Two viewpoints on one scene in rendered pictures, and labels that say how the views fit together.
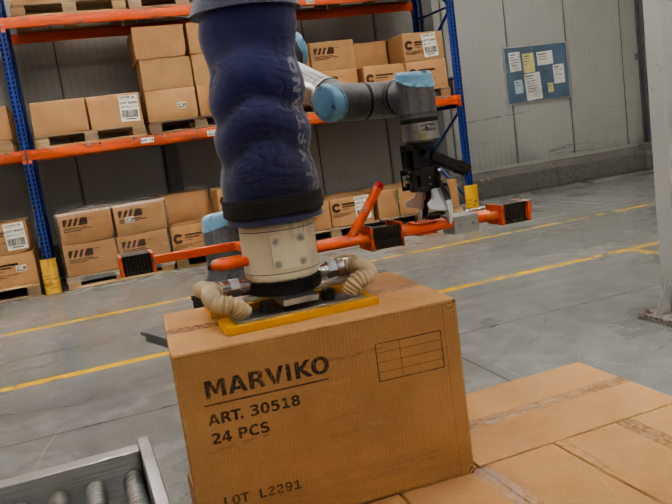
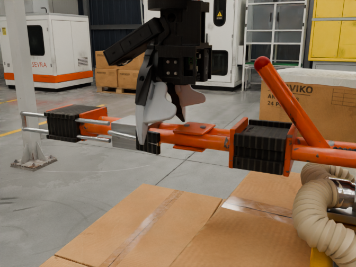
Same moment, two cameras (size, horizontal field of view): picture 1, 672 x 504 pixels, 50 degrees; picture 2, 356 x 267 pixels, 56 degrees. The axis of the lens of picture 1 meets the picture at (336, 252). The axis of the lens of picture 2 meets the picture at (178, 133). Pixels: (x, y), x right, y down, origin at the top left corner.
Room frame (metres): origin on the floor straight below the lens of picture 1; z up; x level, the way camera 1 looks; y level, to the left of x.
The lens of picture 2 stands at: (2.13, 0.11, 1.22)
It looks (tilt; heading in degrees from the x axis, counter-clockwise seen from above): 16 degrees down; 223
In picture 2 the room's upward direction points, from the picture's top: straight up
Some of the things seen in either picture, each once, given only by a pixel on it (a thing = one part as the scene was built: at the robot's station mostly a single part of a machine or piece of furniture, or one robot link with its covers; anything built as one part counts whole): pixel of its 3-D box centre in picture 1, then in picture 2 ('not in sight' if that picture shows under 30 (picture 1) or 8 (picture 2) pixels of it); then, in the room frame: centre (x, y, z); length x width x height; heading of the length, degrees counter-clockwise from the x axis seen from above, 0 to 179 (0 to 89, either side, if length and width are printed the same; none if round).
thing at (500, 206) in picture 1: (508, 211); (78, 121); (1.80, -0.44, 1.07); 0.08 x 0.07 x 0.05; 109
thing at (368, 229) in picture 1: (380, 235); (264, 144); (1.70, -0.11, 1.07); 0.10 x 0.08 x 0.06; 19
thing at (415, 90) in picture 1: (415, 96); not in sight; (1.76, -0.24, 1.38); 0.10 x 0.09 x 0.12; 31
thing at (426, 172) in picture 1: (421, 167); (177, 44); (1.75, -0.23, 1.21); 0.09 x 0.08 x 0.12; 108
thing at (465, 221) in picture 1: (460, 222); (138, 132); (1.76, -0.31, 1.06); 0.07 x 0.07 x 0.04; 19
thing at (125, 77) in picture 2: not in sight; (129, 71); (-2.85, -6.00, 0.45); 1.21 x 1.03 x 0.91; 109
